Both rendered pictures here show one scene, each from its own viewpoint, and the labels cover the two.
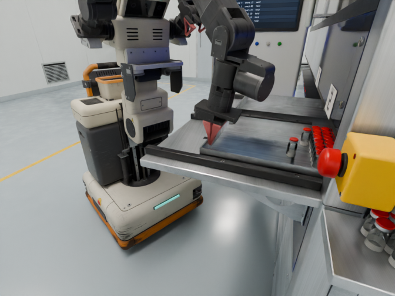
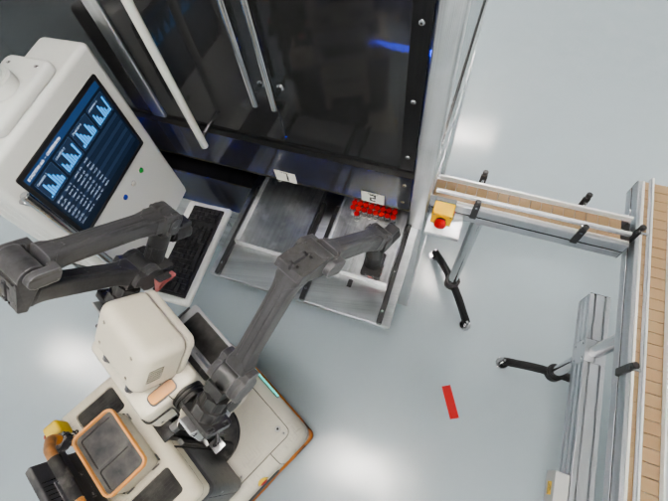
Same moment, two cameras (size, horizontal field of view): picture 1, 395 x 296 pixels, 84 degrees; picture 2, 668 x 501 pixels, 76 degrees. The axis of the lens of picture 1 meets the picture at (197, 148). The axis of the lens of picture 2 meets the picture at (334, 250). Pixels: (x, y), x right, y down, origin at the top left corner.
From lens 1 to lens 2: 1.41 m
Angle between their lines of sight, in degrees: 63
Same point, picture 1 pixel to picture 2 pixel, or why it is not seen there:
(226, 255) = (308, 323)
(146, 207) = (279, 406)
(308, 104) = (263, 188)
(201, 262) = (318, 348)
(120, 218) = (299, 432)
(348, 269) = (455, 234)
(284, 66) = (160, 178)
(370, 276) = (456, 229)
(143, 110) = not seen: hidden behind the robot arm
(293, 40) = (147, 153)
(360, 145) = (445, 214)
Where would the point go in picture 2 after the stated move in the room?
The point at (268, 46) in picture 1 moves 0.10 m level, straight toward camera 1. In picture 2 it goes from (135, 185) to (160, 189)
